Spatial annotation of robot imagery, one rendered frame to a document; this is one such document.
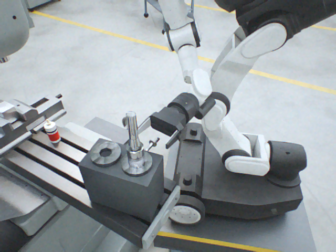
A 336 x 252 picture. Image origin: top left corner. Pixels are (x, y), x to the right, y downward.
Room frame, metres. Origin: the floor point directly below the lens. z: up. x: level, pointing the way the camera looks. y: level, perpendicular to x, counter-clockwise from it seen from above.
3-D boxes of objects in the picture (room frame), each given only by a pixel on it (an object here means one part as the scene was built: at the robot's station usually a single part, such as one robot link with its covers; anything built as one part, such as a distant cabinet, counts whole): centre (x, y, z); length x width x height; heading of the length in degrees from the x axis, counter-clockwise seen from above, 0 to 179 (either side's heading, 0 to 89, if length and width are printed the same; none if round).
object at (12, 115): (0.81, 0.63, 1.01); 0.06 x 0.05 x 0.06; 58
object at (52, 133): (0.77, 0.46, 0.96); 0.04 x 0.04 x 0.11
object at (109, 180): (0.50, 0.13, 1.00); 0.22 x 0.12 x 0.20; 70
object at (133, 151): (0.48, 0.09, 1.16); 0.05 x 0.05 x 0.01
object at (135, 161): (0.48, 0.09, 1.13); 0.05 x 0.05 x 0.05
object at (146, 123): (0.60, 0.08, 1.14); 0.06 x 0.02 x 0.03; 145
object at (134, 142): (0.48, 0.09, 1.22); 0.03 x 0.03 x 0.11
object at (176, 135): (0.53, -0.02, 1.14); 0.06 x 0.02 x 0.03; 145
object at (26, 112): (0.86, 0.60, 0.99); 0.12 x 0.06 x 0.04; 58
